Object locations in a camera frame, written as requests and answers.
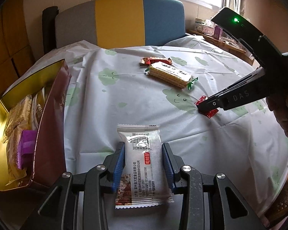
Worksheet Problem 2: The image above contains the person's right hand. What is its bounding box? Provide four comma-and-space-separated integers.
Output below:
265, 93, 288, 142

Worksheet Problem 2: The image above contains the wooden wardrobe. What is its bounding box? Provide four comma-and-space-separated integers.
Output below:
0, 0, 45, 101

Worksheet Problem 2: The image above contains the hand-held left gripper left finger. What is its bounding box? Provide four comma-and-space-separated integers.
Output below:
37, 142, 126, 230

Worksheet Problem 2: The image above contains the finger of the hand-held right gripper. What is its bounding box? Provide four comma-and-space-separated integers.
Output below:
197, 68, 270, 113

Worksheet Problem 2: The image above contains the puffed rice bar packet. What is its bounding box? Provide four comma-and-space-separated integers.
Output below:
5, 94, 33, 137

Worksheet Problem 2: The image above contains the glitter tissue box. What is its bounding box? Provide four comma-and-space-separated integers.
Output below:
195, 18, 215, 34

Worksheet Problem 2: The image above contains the grey yellow blue chair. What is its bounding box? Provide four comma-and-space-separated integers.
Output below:
55, 0, 186, 49

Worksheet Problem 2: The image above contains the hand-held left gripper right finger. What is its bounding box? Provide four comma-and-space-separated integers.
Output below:
162, 142, 267, 230

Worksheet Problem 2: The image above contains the long red snack packet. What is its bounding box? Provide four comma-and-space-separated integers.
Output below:
140, 56, 173, 66

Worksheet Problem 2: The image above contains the purple snack packet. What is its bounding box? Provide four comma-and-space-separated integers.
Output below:
16, 129, 39, 170

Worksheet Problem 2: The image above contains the gold tin box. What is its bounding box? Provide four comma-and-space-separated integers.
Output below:
0, 59, 72, 192

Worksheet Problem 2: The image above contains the cloud printed plastic tablecloth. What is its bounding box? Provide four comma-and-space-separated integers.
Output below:
5, 35, 288, 230

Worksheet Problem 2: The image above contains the cracker packet with green ends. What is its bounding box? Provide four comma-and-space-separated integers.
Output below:
145, 62, 198, 90

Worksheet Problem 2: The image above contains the small red candy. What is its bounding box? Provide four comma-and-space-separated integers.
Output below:
194, 95, 219, 118

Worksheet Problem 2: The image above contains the white snack packet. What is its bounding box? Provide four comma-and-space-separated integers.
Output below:
115, 124, 174, 209

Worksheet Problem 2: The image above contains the purple box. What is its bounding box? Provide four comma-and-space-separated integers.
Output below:
214, 25, 223, 40

